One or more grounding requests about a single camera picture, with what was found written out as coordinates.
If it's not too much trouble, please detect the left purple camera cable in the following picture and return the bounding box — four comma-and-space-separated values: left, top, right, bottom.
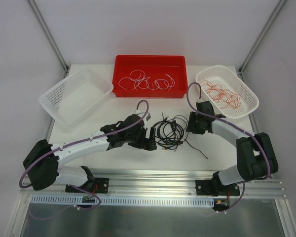
19, 99, 150, 190

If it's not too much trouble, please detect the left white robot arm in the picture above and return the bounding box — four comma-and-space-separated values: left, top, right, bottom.
23, 114, 157, 193

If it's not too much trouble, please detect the purple camera cable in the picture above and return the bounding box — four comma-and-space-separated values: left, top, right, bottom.
19, 99, 150, 190
186, 82, 272, 180

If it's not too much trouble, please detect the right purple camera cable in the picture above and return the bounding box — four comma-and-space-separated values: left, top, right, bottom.
186, 82, 272, 180

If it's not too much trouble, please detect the translucent white rectangular basket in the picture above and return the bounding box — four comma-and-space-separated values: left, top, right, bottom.
38, 67, 113, 126

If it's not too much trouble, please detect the red plastic bin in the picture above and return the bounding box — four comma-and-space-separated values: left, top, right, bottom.
112, 55, 188, 98

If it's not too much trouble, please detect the white slotted cable duct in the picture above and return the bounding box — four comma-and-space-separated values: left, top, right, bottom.
31, 195, 214, 208

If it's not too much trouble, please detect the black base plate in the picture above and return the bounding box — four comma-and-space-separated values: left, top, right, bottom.
195, 180, 215, 196
65, 178, 109, 194

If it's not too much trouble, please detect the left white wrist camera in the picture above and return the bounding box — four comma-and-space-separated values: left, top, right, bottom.
135, 112, 151, 123

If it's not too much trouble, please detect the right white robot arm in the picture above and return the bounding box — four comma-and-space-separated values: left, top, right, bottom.
186, 101, 278, 197

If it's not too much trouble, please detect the orange thin wire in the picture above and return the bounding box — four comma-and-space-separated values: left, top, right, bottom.
212, 86, 241, 109

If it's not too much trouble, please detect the black USB cable bundle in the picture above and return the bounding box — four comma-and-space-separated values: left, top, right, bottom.
154, 113, 209, 160

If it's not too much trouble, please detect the white oval perforated basket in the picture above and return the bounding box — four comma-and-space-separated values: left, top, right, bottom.
195, 65, 259, 119

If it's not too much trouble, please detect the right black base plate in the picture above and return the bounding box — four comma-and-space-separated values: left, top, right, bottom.
195, 180, 215, 196

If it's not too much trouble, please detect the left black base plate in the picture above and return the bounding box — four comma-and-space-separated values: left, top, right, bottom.
65, 178, 109, 194

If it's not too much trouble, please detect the aluminium mounting rail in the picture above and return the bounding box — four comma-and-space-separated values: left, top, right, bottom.
19, 167, 284, 198

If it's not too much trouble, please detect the red thin wire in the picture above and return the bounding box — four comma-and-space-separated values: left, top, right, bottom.
201, 79, 241, 109

